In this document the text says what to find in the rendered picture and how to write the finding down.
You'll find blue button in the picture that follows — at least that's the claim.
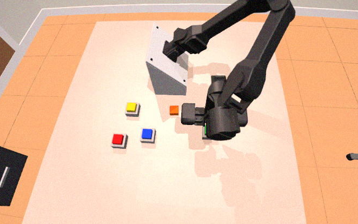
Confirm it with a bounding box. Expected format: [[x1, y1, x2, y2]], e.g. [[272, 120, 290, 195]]
[[140, 128, 156, 144]]

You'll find orange block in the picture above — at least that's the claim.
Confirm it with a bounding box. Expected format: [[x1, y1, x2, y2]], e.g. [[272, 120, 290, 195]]
[[170, 106, 178, 115]]

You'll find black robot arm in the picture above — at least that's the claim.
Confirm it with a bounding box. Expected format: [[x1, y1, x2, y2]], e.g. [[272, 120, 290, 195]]
[[162, 0, 296, 141]]

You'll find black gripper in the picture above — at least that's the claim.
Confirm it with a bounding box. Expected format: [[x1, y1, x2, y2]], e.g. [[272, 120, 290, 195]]
[[181, 103, 248, 127]]

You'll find red button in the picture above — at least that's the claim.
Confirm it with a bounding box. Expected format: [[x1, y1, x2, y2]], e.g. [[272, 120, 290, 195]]
[[111, 134, 128, 149]]

